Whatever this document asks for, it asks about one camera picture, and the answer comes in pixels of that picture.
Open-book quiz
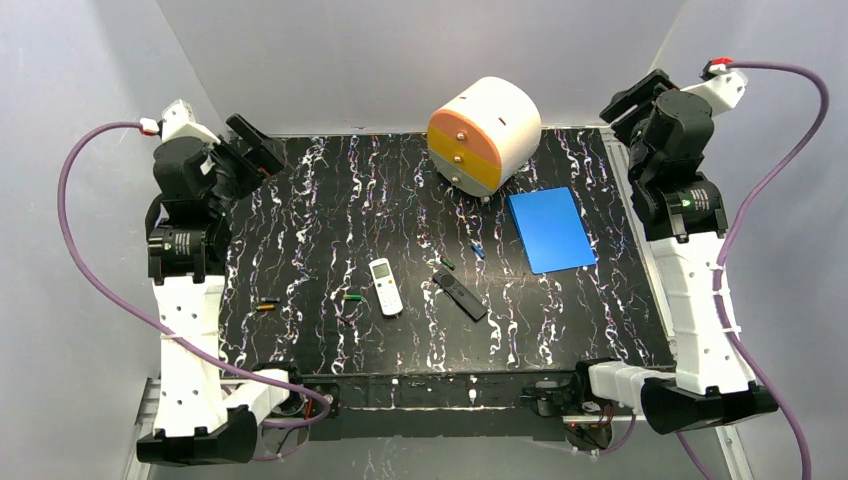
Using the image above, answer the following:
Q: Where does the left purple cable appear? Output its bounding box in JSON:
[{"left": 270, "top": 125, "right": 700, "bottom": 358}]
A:
[{"left": 56, "top": 121, "right": 333, "bottom": 462}]

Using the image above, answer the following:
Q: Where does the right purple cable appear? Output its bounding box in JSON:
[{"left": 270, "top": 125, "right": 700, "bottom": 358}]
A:
[{"left": 596, "top": 60, "right": 831, "bottom": 480}]

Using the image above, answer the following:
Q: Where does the black remote control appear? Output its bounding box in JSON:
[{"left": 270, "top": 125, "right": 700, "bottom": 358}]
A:
[{"left": 432, "top": 269, "right": 488, "bottom": 322}]

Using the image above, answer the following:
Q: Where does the blue rectangular pad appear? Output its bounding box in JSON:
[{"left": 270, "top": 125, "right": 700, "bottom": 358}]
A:
[{"left": 508, "top": 187, "right": 596, "bottom": 275}]

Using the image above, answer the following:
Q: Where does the blue battery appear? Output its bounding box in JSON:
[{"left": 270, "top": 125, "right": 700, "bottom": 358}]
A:
[{"left": 471, "top": 244, "right": 485, "bottom": 259}]

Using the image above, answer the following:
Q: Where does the round white drawer cabinet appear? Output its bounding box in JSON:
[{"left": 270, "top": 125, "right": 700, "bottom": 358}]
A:
[{"left": 426, "top": 76, "right": 542, "bottom": 202}]

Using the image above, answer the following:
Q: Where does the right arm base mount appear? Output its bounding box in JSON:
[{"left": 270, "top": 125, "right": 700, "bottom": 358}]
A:
[{"left": 520, "top": 358, "right": 638, "bottom": 458}]

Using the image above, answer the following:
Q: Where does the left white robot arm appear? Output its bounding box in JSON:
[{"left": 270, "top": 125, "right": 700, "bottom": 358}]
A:
[{"left": 136, "top": 100, "right": 288, "bottom": 466}]

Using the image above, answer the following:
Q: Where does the white remote control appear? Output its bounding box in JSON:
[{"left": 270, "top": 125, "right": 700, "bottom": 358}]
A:
[{"left": 369, "top": 258, "right": 403, "bottom": 317}]

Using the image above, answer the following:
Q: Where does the aluminium frame rail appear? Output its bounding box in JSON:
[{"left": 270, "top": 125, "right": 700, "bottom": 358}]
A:
[{"left": 123, "top": 378, "right": 160, "bottom": 480}]

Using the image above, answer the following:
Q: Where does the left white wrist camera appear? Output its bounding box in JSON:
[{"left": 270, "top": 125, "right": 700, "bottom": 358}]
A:
[{"left": 139, "top": 99, "right": 221, "bottom": 146}]

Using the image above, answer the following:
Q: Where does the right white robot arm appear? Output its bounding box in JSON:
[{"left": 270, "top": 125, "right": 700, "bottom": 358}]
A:
[{"left": 567, "top": 58, "right": 778, "bottom": 434}]

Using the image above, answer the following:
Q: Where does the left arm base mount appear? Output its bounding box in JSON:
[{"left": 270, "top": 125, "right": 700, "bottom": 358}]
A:
[{"left": 252, "top": 382, "right": 341, "bottom": 462}]

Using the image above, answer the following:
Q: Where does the purple cable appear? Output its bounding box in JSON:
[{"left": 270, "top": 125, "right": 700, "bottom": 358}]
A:
[
  {"left": 596, "top": 60, "right": 831, "bottom": 480},
  {"left": 56, "top": 121, "right": 333, "bottom": 462}
]

